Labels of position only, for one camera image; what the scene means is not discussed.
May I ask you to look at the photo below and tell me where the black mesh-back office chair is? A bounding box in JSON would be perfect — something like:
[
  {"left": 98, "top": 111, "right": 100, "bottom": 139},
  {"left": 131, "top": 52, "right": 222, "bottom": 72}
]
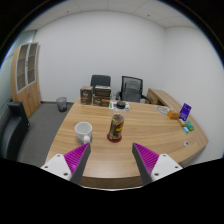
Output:
[{"left": 115, "top": 75, "right": 153, "bottom": 104}]

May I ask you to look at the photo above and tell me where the round white disc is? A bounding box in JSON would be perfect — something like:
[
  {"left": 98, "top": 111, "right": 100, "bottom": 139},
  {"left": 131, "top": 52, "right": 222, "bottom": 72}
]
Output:
[{"left": 156, "top": 105, "right": 171, "bottom": 116}]

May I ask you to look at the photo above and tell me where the black solid-back office chair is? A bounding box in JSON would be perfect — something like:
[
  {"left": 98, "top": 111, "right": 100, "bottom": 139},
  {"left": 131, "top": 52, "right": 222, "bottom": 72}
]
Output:
[{"left": 89, "top": 74, "right": 112, "bottom": 90}]

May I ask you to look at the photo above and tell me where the white ceramic mug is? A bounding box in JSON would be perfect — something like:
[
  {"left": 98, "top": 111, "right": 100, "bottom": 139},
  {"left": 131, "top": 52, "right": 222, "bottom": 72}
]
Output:
[{"left": 74, "top": 121, "right": 94, "bottom": 145}]

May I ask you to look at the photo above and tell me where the wooden side desk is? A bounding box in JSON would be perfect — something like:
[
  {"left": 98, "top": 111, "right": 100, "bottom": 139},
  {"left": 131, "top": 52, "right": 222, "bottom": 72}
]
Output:
[{"left": 146, "top": 87, "right": 183, "bottom": 111}]

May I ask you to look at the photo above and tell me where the white and green leaflet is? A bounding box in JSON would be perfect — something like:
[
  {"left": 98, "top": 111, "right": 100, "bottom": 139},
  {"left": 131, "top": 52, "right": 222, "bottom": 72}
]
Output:
[{"left": 108, "top": 101, "right": 131, "bottom": 111}]

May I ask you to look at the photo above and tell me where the purple standing card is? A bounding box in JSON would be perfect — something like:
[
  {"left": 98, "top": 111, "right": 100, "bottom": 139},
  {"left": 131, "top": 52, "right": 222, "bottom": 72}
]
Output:
[{"left": 178, "top": 102, "right": 193, "bottom": 122}]

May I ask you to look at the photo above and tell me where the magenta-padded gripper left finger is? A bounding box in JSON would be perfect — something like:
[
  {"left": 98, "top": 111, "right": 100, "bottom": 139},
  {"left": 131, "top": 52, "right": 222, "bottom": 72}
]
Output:
[{"left": 40, "top": 142, "right": 92, "bottom": 185}]

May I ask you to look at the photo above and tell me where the brown and tan box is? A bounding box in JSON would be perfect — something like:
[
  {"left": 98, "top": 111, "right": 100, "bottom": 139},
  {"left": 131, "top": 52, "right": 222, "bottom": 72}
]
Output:
[{"left": 92, "top": 95, "right": 112, "bottom": 108}]

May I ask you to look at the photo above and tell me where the clear black-capped drink bottle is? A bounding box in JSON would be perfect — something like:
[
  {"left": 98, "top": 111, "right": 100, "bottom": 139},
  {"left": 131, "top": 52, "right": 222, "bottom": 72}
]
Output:
[{"left": 107, "top": 100, "right": 127, "bottom": 143}]

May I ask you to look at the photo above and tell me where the small dark brown box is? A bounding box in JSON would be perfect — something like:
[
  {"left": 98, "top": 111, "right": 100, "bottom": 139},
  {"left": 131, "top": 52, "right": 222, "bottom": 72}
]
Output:
[{"left": 79, "top": 85, "right": 94, "bottom": 106}]

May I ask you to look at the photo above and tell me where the orange cardboard box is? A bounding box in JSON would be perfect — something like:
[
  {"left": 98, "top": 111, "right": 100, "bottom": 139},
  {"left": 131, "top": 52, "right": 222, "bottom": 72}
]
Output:
[{"left": 167, "top": 109, "right": 181, "bottom": 120}]

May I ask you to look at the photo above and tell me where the black leather sofa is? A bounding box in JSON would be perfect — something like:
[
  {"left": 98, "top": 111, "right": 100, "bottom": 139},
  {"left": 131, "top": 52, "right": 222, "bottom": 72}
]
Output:
[{"left": 0, "top": 100, "right": 31, "bottom": 161}]

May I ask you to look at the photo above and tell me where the grey mesh waste bin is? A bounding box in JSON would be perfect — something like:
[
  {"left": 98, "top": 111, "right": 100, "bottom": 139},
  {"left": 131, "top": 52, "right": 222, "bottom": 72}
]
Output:
[{"left": 55, "top": 96, "right": 68, "bottom": 113}]

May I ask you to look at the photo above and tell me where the green flat box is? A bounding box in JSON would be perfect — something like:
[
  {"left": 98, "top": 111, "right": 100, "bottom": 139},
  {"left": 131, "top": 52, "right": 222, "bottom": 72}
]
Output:
[{"left": 184, "top": 120, "right": 196, "bottom": 132}]

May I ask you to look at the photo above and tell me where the wooden glass-door cabinet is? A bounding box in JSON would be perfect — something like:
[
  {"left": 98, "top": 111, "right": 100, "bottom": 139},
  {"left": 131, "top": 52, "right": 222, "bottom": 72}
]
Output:
[{"left": 10, "top": 41, "right": 42, "bottom": 118}]

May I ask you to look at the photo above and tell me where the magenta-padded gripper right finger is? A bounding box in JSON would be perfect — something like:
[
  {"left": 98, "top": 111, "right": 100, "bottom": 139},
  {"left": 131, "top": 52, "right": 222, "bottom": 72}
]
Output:
[{"left": 132, "top": 142, "right": 184, "bottom": 185}]

